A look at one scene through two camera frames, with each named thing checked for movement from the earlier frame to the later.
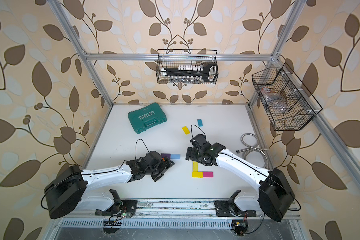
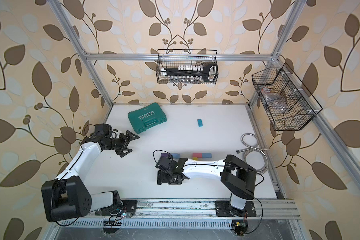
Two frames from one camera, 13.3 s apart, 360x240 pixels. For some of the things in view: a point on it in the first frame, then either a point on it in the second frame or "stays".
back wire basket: (187, 66) stays
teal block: (200, 123) stays
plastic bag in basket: (274, 102) stays
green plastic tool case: (147, 117) stays
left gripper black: (164, 167) to (124, 142)
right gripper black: (192, 155) to (161, 178)
